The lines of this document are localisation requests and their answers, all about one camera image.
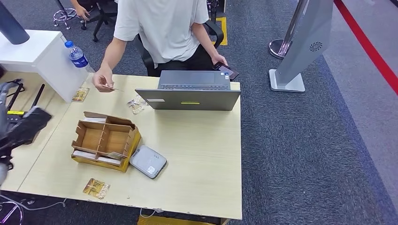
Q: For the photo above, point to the person's right hand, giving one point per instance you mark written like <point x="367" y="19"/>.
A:
<point x="103" y="80"/>

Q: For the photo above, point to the silver kiosk stand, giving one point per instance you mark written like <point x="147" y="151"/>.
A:
<point x="307" y="40"/>

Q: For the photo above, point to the person's right forearm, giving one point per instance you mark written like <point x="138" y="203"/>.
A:
<point x="113" y="56"/>

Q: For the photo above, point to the black office chair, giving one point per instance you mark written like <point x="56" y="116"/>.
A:
<point x="104" y="12"/>
<point x="217" y="34"/>

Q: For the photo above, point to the cardboard card organizer box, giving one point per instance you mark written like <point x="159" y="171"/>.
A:
<point x="107" y="136"/>

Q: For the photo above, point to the chrome stool base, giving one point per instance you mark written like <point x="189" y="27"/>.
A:
<point x="63" y="15"/>

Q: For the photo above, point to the white cabinet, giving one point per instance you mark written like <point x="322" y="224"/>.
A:
<point x="31" y="49"/>

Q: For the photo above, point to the grey laptop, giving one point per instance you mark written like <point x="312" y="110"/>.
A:
<point x="189" y="99"/>

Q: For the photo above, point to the dark grey cylinder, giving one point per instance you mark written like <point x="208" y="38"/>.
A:
<point x="12" y="24"/>

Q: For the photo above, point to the grey card reader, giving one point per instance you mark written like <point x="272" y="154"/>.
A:
<point x="148" y="161"/>

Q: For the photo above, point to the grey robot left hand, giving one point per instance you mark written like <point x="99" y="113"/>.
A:
<point x="3" y="105"/>

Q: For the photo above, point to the white card stack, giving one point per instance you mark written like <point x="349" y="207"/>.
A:
<point x="94" y="120"/>

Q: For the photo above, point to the yellow box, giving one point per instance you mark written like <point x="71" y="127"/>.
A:
<point x="161" y="221"/>

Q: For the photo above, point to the black smartphone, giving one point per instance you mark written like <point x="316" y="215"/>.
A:
<point x="230" y="72"/>

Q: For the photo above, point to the person's left hand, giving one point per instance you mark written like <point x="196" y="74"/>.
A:
<point x="219" y="59"/>

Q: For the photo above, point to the black remote controller with antennas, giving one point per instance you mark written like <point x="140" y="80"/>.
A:
<point x="15" y="112"/>

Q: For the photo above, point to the person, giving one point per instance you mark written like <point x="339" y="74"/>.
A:
<point x="81" y="11"/>
<point x="161" y="28"/>

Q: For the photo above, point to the chrome stanchion post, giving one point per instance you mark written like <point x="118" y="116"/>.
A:
<point x="280" y="48"/>

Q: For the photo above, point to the person's left forearm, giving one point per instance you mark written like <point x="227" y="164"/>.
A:
<point x="203" y="38"/>

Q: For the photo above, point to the clear water bottle blue label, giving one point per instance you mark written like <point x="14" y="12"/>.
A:
<point x="77" y="57"/>

